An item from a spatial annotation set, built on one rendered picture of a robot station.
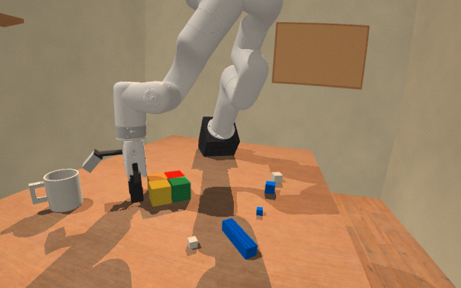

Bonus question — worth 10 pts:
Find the red cube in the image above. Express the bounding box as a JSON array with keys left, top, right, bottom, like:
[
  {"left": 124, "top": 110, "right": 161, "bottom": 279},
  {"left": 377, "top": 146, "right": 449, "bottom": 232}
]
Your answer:
[{"left": 164, "top": 171, "right": 185, "bottom": 179}]

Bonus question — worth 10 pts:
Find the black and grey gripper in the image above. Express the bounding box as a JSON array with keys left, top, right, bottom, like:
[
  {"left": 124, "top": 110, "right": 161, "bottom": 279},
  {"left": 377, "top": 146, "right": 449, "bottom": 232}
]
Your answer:
[{"left": 116, "top": 135, "right": 147, "bottom": 203}]

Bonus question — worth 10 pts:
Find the green cube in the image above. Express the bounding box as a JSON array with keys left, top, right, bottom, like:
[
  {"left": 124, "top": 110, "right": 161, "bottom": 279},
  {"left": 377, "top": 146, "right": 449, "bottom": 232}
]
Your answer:
[{"left": 168, "top": 177, "right": 191, "bottom": 203}]

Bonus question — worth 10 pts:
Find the yellow cube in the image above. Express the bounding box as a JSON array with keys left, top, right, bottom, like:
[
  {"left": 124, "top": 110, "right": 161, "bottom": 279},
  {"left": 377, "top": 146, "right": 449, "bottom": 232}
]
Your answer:
[{"left": 148, "top": 179, "right": 171, "bottom": 206}]

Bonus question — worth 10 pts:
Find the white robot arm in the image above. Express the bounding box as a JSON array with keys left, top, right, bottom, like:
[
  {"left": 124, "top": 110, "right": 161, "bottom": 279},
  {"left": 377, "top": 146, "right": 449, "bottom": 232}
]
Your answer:
[{"left": 114, "top": 0, "right": 283, "bottom": 140}]

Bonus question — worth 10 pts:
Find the grey mug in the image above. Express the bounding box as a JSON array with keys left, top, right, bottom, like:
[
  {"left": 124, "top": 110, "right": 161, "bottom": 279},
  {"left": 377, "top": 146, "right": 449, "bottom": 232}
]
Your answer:
[{"left": 29, "top": 169, "right": 83, "bottom": 212}]

